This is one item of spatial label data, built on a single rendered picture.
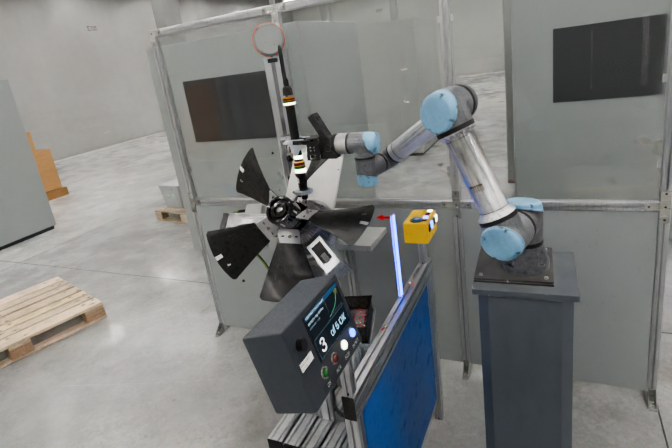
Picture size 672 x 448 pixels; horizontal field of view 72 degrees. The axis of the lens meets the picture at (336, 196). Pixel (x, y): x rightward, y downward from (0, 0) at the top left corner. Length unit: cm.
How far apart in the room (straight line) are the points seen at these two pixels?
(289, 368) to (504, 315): 82
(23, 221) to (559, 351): 666
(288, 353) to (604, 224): 170
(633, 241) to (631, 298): 28
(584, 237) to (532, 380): 86
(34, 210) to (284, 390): 654
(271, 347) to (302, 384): 10
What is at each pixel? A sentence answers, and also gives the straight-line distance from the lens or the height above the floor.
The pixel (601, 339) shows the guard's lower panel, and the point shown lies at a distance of 263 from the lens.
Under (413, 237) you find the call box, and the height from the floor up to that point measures 101.
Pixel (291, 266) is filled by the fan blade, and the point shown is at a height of 103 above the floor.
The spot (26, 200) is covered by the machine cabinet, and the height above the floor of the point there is 50.
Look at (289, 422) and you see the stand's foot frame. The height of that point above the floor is 8.
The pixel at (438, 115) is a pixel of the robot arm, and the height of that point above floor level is 156.
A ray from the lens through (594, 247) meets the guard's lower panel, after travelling 239.
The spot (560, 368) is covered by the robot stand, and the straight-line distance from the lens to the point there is 170.
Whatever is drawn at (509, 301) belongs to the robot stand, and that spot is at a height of 96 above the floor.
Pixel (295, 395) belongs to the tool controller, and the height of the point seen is 111.
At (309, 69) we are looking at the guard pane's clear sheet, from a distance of 248.
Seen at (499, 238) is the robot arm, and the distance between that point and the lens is 141.
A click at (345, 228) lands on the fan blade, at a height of 116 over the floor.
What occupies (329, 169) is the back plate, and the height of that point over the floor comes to 127.
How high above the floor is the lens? 176
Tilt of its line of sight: 17 degrees down
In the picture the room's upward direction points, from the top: 8 degrees counter-clockwise
